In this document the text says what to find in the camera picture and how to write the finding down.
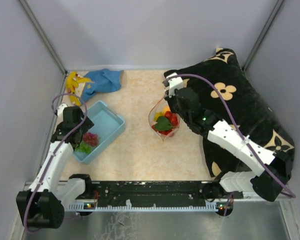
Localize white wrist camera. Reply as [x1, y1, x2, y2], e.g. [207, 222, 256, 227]
[165, 72, 184, 98]
[56, 103, 68, 117]

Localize yellow pikachu plush toy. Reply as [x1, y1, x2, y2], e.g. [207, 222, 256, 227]
[65, 71, 94, 106]

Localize red strawberry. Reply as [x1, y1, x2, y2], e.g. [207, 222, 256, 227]
[164, 111, 172, 118]
[170, 114, 179, 127]

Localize orange peach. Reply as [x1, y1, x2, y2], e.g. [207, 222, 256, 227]
[162, 106, 171, 113]

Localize clear zip bag orange zipper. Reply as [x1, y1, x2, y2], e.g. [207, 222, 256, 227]
[148, 97, 181, 142]

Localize yellow mango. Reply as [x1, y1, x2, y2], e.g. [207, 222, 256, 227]
[153, 112, 164, 122]

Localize light blue plastic basket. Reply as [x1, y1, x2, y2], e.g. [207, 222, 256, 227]
[73, 100, 125, 165]

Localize green grape bunch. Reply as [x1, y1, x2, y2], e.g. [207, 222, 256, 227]
[75, 141, 92, 155]

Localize blue cloth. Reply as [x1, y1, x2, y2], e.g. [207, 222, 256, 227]
[81, 68, 124, 102]

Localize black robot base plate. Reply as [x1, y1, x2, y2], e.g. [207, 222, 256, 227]
[76, 180, 230, 208]

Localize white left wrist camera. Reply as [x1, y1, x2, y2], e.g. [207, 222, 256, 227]
[56, 103, 68, 117]

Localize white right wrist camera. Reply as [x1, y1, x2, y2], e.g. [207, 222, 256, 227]
[165, 72, 184, 98]

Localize black floral pillow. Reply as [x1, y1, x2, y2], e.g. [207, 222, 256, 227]
[163, 47, 296, 181]

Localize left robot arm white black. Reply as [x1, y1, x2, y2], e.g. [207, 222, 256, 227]
[16, 106, 94, 233]

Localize grey slotted cable duct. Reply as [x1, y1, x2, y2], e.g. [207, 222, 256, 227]
[64, 201, 235, 212]

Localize purple grape bunch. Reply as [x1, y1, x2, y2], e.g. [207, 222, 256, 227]
[82, 132, 99, 147]

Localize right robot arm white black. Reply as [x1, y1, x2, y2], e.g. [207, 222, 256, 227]
[164, 87, 292, 202]

